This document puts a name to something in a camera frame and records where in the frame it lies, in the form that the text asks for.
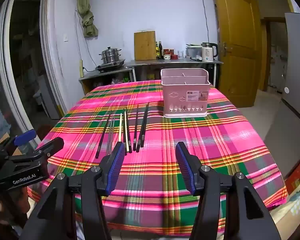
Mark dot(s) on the white wall switch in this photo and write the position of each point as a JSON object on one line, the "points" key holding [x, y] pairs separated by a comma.
{"points": [[65, 38]]}

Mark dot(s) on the white plastic container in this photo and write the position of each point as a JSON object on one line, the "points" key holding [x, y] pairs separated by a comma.
{"points": [[193, 52]]}

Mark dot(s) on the short red container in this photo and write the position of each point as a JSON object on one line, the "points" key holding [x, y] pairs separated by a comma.
{"points": [[175, 56]]}

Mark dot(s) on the white door frame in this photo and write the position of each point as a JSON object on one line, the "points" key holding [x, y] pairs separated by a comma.
{"points": [[50, 55]]}

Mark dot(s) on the green knotted curtain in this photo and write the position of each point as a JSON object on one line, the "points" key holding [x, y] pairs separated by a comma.
{"points": [[86, 17]]}

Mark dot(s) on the yellow oil bottle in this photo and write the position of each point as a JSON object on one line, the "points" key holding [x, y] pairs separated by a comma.
{"points": [[157, 52]]}

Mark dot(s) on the tall steel table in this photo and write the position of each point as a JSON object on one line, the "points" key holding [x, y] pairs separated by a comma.
{"points": [[180, 63]]}

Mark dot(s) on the clear drinking glass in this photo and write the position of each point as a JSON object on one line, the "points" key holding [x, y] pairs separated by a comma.
{"points": [[180, 54]]}

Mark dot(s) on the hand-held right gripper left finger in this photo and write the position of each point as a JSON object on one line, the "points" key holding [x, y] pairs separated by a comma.
{"points": [[116, 165]]}

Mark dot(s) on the pink plastic utensil holder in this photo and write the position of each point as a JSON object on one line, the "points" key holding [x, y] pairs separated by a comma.
{"points": [[180, 97]]}

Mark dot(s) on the steel steamer pot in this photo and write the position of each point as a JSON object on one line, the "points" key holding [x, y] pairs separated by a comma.
{"points": [[110, 55]]}

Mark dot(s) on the yellowed power strip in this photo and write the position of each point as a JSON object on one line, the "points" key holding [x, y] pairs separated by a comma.
{"points": [[81, 68]]}

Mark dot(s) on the dark glass bottle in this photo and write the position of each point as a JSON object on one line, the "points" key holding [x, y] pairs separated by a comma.
{"points": [[160, 51]]}

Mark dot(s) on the white electric kettle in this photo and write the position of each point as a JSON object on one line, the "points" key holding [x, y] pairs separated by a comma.
{"points": [[208, 53]]}

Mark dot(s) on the printed cardboard box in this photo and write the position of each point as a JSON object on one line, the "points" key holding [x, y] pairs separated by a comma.
{"points": [[290, 205]]}

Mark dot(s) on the red lidded jar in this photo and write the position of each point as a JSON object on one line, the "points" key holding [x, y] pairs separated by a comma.
{"points": [[165, 51], [170, 51]]}

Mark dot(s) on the white labelled red jar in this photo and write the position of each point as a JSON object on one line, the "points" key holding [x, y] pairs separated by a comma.
{"points": [[167, 56]]}

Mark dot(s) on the pink plaid tablecloth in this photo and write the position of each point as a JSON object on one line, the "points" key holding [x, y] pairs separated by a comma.
{"points": [[165, 142]]}

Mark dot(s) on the red box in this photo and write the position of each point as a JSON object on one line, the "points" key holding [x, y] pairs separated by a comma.
{"points": [[298, 176]]}

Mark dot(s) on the wooden cutting board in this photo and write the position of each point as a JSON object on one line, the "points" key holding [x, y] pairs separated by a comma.
{"points": [[145, 46]]}

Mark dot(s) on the yellow wooden door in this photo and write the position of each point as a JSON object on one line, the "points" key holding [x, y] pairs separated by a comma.
{"points": [[240, 42]]}

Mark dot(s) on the low steel table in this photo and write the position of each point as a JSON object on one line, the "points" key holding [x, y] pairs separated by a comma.
{"points": [[107, 73]]}

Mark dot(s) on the black induction cooker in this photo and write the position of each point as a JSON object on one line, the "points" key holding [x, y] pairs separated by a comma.
{"points": [[110, 66]]}

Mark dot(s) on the metal chopstick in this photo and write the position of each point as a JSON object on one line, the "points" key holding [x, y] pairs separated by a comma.
{"points": [[108, 135], [112, 135]]}

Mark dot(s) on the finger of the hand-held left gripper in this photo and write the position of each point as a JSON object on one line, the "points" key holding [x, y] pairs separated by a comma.
{"points": [[50, 146], [25, 137]]}

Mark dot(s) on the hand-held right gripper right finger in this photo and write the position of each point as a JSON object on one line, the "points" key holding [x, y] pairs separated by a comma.
{"points": [[183, 165]]}

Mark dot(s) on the grey flat board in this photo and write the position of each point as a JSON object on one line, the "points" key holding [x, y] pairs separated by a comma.
{"points": [[285, 140]]}

